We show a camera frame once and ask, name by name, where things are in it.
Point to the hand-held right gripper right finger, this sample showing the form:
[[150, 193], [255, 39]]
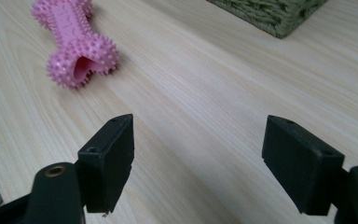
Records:
[[304, 168]]

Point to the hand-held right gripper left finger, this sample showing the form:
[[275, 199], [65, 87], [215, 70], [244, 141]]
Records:
[[105, 168]]

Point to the pink spiky bone toy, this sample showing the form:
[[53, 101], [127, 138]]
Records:
[[74, 34]]

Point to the green woven basket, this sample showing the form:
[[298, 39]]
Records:
[[270, 14]]

